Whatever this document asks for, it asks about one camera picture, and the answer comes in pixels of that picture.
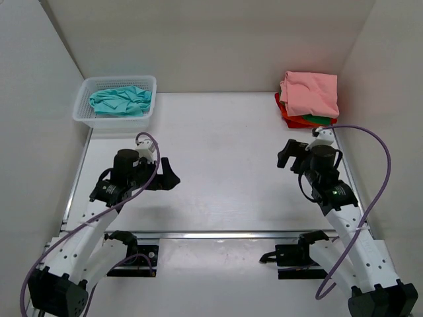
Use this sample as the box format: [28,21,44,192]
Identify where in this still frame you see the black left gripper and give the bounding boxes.
[131,153,181,187]

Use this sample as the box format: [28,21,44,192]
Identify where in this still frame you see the teal t shirt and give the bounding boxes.
[89,86,152,118]

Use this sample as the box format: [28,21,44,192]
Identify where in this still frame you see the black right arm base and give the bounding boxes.
[259,230,330,280]

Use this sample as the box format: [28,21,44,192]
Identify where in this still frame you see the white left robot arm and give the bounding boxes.
[22,145,180,316]

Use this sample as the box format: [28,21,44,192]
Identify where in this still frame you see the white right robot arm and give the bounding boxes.
[277,139,418,316]

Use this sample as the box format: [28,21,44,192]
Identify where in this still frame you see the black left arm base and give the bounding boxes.
[104,230,159,277]

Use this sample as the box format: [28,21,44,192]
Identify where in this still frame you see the red folded t shirt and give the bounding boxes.
[274,92,319,129]

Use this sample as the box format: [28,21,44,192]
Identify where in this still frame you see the green folded t shirt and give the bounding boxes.
[301,114,337,126]

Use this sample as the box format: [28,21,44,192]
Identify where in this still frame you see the pink folded t shirt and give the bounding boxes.
[280,71,340,119]

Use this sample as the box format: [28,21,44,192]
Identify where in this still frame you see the white plastic basket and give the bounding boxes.
[73,75,157,129]

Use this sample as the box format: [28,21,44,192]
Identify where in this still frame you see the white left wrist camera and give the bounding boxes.
[135,138,156,163]

